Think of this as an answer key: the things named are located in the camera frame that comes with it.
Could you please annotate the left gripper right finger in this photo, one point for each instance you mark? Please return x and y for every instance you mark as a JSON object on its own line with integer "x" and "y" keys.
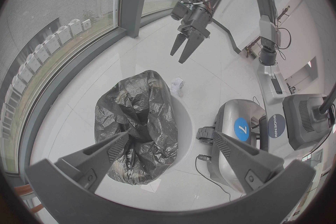
{"x": 249, "y": 165}

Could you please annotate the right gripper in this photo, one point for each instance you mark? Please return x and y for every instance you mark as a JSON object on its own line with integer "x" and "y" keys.
{"x": 199, "y": 17}

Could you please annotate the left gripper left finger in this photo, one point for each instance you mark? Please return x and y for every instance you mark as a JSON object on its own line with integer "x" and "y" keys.
{"x": 91, "y": 162}

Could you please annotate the white paper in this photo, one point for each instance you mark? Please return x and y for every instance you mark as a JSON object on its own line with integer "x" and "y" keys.
{"x": 178, "y": 85}

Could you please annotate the black plastic bag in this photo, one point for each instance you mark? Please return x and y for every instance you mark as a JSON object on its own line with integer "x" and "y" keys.
{"x": 131, "y": 102}

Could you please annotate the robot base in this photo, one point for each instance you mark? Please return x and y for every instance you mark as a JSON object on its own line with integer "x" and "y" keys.
{"x": 236, "y": 118}

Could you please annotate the white trash bin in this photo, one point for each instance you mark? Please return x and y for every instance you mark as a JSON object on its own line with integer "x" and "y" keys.
{"x": 183, "y": 125}

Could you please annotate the white chair with wooden legs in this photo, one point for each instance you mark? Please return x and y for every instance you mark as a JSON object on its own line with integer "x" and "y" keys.
{"x": 25, "y": 190}

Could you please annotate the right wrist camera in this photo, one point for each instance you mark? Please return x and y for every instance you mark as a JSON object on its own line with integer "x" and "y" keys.
{"x": 179, "y": 11}

